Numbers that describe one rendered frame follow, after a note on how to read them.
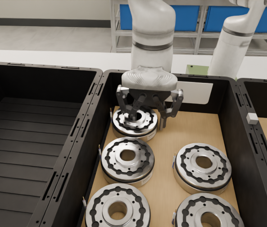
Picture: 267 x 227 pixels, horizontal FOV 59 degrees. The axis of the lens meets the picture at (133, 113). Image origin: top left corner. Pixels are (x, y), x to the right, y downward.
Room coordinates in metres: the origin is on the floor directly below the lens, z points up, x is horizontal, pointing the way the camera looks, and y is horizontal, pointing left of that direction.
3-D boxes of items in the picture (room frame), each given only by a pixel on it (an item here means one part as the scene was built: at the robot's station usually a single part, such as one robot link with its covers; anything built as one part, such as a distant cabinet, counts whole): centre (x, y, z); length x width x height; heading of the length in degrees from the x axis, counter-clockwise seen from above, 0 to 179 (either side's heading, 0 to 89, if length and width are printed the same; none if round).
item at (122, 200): (0.17, 0.02, 0.86); 0.05 x 0.05 x 0.01
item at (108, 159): (0.28, 0.01, 0.86); 0.10 x 0.10 x 0.01
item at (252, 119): (0.30, -0.21, 0.94); 0.02 x 0.01 x 0.01; 173
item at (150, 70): (0.37, -0.03, 1.02); 0.11 x 0.09 x 0.06; 173
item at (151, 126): (0.39, 0.00, 0.86); 0.10 x 0.10 x 0.01
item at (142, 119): (0.39, 0.00, 0.86); 0.05 x 0.05 x 0.01
